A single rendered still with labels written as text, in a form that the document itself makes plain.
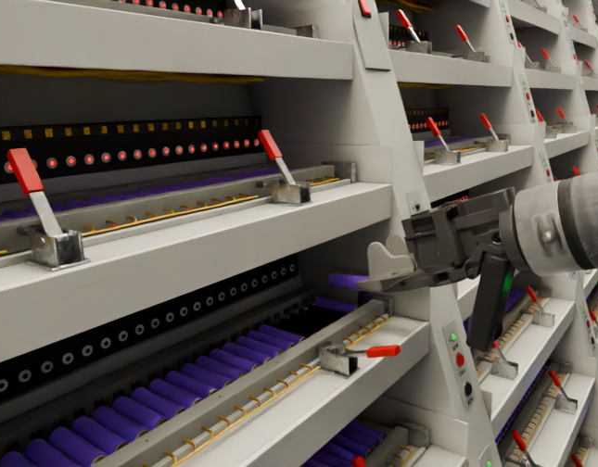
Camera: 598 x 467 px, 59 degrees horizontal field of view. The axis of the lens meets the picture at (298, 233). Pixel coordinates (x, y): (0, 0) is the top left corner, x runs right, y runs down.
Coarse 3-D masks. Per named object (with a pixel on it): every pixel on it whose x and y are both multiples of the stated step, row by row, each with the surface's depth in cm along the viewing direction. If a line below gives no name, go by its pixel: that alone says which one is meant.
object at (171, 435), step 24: (360, 312) 68; (384, 312) 72; (312, 336) 61; (336, 336) 63; (288, 360) 56; (312, 360) 59; (240, 384) 51; (264, 384) 53; (192, 408) 47; (216, 408) 48; (240, 408) 49; (168, 432) 44; (192, 432) 46; (120, 456) 41; (144, 456) 42
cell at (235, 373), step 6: (198, 360) 57; (204, 360) 57; (210, 360) 57; (216, 360) 57; (204, 366) 57; (210, 366) 56; (216, 366) 56; (222, 366) 56; (228, 366) 55; (216, 372) 55; (222, 372) 55; (228, 372) 55; (234, 372) 54; (240, 372) 54; (234, 378) 54
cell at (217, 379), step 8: (184, 368) 56; (192, 368) 55; (200, 368) 55; (192, 376) 55; (200, 376) 54; (208, 376) 54; (216, 376) 53; (208, 384) 53; (216, 384) 53; (224, 384) 53
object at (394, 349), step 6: (342, 348) 57; (372, 348) 55; (378, 348) 54; (384, 348) 53; (390, 348) 53; (396, 348) 53; (342, 354) 57; (348, 354) 56; (354, 354) 56; (360, 354) 55; (366, 354) 55; (372, 354) 54; (378, 354) 54; (384, 354) 53; (390, 354) 53; (396, 354) 53
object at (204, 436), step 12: (372, 324) 68; (360, 336) 66; (300, 372) 57; (288, 384) 55; (264, 396) 52; (252, 408) 51; (204, 432) 47; (216, 432) 47; (168, 456) 43; (180, 456) 44
